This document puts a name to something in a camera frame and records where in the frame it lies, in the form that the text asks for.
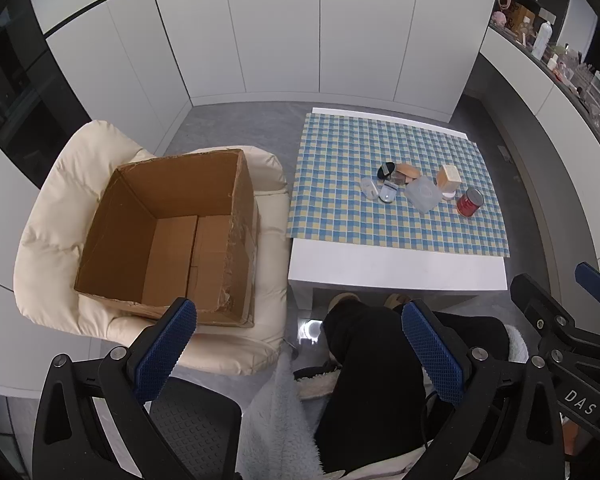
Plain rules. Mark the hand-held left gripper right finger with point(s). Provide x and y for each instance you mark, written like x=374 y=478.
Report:
x=432 y=355

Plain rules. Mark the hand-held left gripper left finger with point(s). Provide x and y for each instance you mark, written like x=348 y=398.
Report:
x=165 y=347

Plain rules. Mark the red can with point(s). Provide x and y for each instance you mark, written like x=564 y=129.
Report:
x=470 y=202

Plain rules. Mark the white round compact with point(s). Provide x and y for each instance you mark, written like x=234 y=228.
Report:
x=449 y=195

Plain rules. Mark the brown cardboard box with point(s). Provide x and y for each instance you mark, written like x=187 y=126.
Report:
x=170 y=195

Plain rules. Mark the translucent square plastic box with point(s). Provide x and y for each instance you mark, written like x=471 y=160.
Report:
x=422 y=195

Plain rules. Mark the clear bottle pink cap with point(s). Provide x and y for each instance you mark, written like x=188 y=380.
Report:
x=404 y=180

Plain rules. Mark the beige slipper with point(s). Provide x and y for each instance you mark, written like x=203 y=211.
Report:
x=397 y=300
x=342 y=301

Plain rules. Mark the person's left leg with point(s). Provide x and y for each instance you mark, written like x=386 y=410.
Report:
x=365 y=385

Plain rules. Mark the white low table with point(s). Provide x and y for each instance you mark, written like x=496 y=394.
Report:
x=395 y=272

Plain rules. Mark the grey fleece robe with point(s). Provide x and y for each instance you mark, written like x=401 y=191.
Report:
x=275 y=420

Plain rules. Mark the small floor socket plate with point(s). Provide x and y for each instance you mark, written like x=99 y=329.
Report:
x=504 y=152

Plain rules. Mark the cream cushioned chair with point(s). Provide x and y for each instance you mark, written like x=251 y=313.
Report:
x=50 y=220

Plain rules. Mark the blue yellow checkered tablecloth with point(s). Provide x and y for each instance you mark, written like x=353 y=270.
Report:
x=340 y=200

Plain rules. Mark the tan makeup puff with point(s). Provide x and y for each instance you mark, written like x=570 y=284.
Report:
x=407 y=168

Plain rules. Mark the black makeup puff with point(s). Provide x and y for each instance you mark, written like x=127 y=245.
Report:
x=386 y=170

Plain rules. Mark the white counter cabinet dark top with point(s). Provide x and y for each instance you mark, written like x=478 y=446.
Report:
x=530 y=90

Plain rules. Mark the clear acrylic organizer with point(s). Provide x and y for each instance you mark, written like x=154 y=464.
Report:
x=575 y=70

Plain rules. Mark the white spray bottle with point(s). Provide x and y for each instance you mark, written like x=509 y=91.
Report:
x=542 y=40

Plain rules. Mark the small brown cardboard carton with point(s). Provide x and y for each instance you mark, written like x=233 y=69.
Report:
x=522 y=17

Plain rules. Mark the small pink plush toy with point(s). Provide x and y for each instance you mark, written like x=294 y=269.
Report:
x=500 y=18

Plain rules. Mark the white wardrobe cabinets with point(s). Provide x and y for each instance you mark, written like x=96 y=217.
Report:
x=280 y=25

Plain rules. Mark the black glass wall panel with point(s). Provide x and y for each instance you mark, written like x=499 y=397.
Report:
x=10 y=85

